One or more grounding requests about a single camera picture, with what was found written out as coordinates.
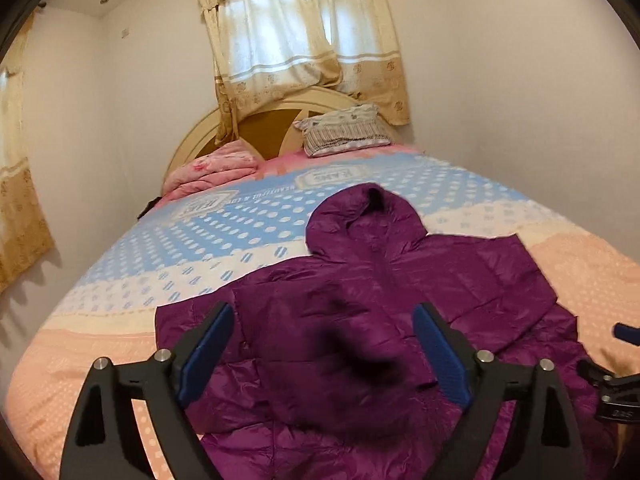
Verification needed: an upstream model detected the dotted pastel bedspread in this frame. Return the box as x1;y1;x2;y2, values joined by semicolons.
2;142;640;480

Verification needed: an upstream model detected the purple hooded puffer jacket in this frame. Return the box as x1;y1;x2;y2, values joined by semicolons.
154;182;616;480

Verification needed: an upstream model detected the folded pink floral blanket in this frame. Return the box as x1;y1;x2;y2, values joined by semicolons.
160;140;266;198

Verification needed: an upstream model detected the beige floral window curtain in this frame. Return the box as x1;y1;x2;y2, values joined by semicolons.
192;0;413;143

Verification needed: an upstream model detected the cream wooden headboard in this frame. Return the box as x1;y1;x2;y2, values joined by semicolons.
160;85;401;196

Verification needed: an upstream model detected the striped patterned pillow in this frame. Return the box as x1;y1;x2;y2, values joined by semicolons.
292;102;393;158

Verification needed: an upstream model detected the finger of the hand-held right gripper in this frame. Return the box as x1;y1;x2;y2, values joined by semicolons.
576;359;615;387
614;322;640;347

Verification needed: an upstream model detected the beige floral side curtain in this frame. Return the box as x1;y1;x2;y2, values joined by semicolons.
0;12;56;296

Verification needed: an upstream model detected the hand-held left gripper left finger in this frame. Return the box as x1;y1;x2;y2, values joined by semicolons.
59;301;235;480

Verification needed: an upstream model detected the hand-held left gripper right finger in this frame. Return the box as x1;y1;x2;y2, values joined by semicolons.
412;302;586;480

